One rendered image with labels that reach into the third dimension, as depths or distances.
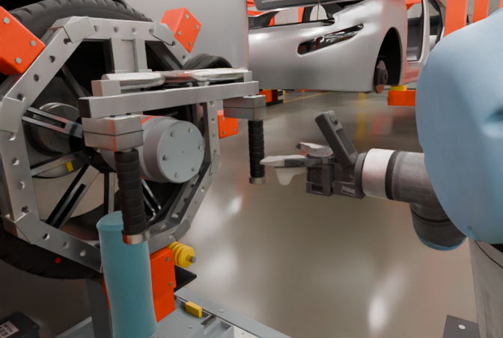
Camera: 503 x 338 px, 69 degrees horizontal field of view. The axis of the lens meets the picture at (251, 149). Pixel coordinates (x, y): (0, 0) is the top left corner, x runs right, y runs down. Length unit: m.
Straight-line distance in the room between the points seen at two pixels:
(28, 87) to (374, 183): 0.63
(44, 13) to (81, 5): 0.08
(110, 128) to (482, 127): 0.49
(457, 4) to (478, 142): 4.05
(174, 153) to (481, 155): 0.62
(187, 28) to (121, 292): 0.62
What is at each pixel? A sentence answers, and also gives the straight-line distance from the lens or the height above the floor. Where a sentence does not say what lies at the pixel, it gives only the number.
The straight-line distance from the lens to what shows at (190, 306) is 1.46.
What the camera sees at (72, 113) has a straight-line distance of 1.29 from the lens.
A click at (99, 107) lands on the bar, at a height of 0.97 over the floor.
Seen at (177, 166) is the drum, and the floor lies 0.82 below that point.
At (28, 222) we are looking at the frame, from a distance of 0.78.
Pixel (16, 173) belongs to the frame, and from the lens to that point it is 0.75.
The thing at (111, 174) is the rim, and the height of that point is 0.77.
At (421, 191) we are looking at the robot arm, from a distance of 0.67.
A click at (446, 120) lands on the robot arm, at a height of 0.98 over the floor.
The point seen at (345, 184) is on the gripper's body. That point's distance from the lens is 0.74.
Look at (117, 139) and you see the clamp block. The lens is 0.57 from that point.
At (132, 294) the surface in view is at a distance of 0.79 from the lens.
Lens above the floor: 1.02
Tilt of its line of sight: 13 degrees down
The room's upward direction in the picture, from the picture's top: 3 degrees counter-clockwise
